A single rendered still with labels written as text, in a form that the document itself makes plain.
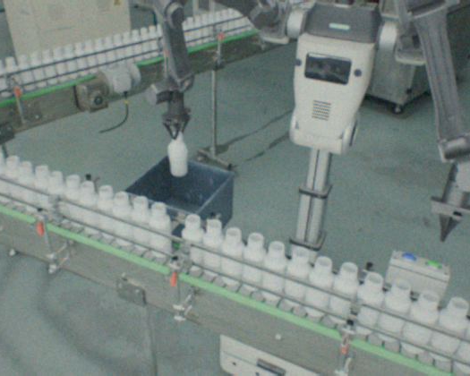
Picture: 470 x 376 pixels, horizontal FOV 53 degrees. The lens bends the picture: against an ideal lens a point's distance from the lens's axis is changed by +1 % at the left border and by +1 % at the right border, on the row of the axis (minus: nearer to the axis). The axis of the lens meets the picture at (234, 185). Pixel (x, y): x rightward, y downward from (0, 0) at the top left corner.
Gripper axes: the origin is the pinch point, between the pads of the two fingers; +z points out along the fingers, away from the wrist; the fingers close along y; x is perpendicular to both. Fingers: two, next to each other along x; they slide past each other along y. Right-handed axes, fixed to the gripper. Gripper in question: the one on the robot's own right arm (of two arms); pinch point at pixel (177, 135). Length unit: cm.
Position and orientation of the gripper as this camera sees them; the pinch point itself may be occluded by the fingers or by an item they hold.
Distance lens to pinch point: 167.4
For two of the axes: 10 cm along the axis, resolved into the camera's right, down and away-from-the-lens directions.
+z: -0.3, 8.4, 5.4
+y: -4.1, 4.9, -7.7
